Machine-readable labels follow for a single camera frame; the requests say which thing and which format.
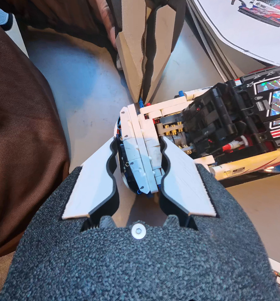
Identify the person's left hand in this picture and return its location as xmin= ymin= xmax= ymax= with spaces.
xmin=84 ymin=0 xmax=119 ymax=51

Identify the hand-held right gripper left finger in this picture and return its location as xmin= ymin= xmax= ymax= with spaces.
xmin=61 ymin=136 xmax=120 ymax=231

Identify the person's left forearm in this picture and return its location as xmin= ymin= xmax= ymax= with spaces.
xmin=13 ymin=0 xmax=107 ymax=40

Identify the grey desk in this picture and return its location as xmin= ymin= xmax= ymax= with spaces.
xmin=12 ymin=20 xmax=280 ymax=268

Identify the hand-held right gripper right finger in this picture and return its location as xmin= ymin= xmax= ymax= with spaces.
xmin=159 ymin=136 xmax=217 ymax=230

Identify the white instruction booklet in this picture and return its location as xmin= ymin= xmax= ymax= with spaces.
xmin=186 ymin=0 xmax=280 ymax=81

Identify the blue grey cloth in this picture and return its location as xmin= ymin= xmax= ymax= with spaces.
xmin=0 ymin=6 xmax=13 ymax=31

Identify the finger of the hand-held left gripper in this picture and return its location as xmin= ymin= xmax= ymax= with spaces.
xmin=143 ymin=4 xmax=178 ymax=104
xmin=116 ymin=0 xmax=147 ymax=104

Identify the toy brick race car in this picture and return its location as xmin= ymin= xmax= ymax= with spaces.
xmin=114 ymin=67 xmax=280 ymax=197

